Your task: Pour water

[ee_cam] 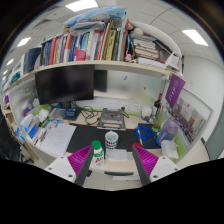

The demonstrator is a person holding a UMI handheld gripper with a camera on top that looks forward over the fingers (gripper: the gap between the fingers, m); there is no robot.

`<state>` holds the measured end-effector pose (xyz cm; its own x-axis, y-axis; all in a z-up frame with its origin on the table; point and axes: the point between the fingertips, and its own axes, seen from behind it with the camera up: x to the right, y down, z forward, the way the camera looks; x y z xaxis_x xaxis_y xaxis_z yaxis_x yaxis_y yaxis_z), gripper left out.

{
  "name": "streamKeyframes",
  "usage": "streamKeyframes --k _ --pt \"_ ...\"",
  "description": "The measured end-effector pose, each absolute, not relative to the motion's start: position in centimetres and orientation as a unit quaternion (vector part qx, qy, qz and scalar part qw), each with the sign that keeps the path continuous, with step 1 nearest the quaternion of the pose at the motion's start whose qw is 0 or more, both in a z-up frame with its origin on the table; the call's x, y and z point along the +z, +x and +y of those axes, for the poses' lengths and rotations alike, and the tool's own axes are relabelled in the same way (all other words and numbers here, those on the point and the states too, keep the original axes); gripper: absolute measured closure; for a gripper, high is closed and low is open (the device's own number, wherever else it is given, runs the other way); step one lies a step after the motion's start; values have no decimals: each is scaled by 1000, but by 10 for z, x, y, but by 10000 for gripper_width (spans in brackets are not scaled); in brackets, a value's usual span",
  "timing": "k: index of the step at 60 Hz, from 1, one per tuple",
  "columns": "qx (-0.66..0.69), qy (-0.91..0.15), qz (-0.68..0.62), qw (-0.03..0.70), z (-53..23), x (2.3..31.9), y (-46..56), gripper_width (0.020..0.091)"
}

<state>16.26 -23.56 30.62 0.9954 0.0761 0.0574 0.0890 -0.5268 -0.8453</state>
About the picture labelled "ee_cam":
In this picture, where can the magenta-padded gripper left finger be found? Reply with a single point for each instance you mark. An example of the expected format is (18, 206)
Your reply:
(61, 166)

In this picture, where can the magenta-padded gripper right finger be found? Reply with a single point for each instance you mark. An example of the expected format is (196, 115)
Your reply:
(161, 166)

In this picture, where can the white drink bottle green cap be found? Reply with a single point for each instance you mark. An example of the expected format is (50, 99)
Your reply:
(98, 156)

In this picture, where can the purple translucent water bottle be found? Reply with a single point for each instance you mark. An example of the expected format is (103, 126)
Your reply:
(166, 133)

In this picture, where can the white tissue pack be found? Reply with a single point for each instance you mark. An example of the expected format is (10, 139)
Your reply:
(170, 150)

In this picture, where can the open white paper notebook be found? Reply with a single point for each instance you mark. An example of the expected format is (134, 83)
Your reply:
(58, 138)

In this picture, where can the flat round red coaster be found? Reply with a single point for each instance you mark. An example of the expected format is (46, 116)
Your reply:
(136, 145)

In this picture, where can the black desk mat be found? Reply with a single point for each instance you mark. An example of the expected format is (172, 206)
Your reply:
(86, 136)

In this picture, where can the tall clear glass vase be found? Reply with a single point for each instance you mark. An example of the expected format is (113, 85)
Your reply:
(157, 121)

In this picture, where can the white paper napkin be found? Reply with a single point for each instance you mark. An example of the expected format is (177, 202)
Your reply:
(116, 155)

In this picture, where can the blue tissue box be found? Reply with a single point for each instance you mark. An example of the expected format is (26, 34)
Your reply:
(29, 126)

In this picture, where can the clear plastic box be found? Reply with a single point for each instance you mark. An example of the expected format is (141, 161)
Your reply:
(57, 113)

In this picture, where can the small blue electronic box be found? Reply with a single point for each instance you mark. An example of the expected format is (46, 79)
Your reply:
(71, 113)

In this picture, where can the group photo poster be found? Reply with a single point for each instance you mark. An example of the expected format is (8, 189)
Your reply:
(190, 120)

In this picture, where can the black-white checkered cup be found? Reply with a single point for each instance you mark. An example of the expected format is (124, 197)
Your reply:
(111, 140)

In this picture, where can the purple pennant flag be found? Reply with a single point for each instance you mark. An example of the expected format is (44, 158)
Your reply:
(174, 88)

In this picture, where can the black computer monitor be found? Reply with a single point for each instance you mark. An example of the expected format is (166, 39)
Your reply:
(65, 83)

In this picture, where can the ceiling light panels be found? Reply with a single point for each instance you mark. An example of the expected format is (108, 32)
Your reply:
(81, 4)

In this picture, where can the white wall power outlets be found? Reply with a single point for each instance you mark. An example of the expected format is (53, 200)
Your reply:
(125, 106)

